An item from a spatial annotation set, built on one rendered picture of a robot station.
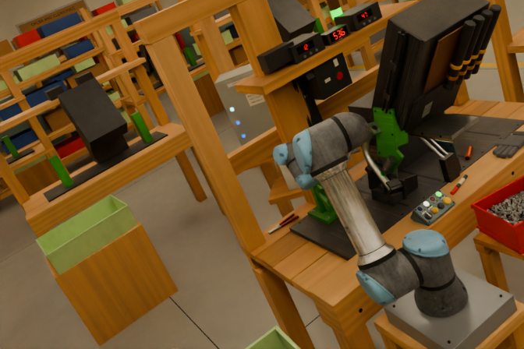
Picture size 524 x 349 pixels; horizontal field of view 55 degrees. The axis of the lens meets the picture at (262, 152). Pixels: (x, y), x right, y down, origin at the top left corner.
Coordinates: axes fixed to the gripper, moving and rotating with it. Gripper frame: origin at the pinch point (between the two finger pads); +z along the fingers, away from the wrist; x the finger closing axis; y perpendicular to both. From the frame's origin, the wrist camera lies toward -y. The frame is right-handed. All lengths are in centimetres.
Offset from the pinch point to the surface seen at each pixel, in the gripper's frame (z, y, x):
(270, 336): -64, -10, -54
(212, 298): -19, -199, 13
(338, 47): 11.0, 13.7, 34.9
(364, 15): 29, 19, 45
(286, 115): -11.7, -12.6, 25.6
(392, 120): 14.1, 10.3, -3.8
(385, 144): 14.1, -1.0, -7.5
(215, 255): 7, -228, 52
